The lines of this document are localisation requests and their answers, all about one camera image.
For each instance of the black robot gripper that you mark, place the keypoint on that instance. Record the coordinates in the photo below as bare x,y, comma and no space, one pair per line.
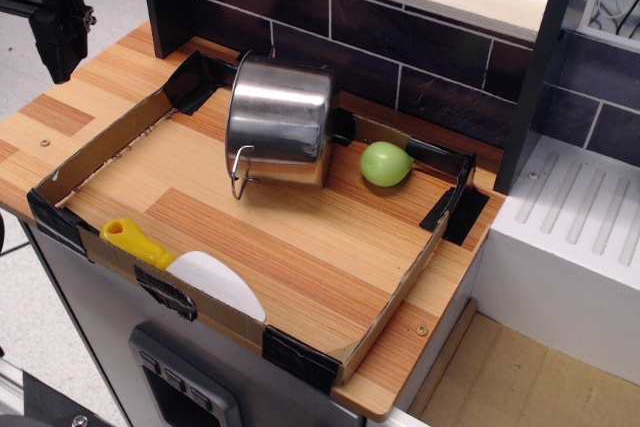
60,29

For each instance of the stainless steel pot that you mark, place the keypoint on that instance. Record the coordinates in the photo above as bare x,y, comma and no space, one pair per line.
279,123

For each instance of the cardboard fence with black tape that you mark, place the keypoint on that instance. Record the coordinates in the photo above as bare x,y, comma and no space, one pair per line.
330,265

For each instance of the green pear-shaped toy fruit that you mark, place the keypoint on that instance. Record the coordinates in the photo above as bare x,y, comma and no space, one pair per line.
384,164

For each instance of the grey oven control panel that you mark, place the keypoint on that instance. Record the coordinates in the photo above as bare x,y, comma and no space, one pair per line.
183,395

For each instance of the white sink drainboard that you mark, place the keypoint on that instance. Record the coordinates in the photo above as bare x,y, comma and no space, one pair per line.
581,207

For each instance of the yellow-handled white spatula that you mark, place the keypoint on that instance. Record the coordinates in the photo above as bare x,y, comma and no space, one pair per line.
198,269

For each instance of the dark grey shelf post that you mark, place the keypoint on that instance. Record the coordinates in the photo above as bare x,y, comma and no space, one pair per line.
521,137

